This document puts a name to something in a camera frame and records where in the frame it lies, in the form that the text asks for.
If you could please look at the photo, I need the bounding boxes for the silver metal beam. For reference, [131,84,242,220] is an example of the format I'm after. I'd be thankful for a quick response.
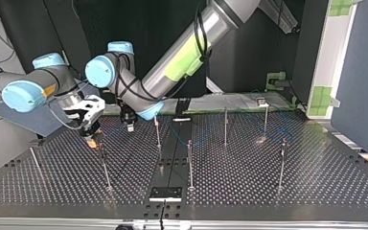
[258,0,300,35]

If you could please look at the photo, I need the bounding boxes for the black panel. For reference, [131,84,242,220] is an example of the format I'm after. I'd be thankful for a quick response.
[0,0,330,106]

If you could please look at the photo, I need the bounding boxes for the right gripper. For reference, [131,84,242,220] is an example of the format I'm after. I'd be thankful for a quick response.
[78,118,104,150]

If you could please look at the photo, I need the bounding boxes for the grey board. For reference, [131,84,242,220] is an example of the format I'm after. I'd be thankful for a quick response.
[0,95,89,138]

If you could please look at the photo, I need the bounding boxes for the thin black cable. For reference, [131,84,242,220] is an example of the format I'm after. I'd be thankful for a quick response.
[158,198,168,230]

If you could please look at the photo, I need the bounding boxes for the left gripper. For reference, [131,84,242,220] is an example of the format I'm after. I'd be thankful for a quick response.
[120,105,139,133]

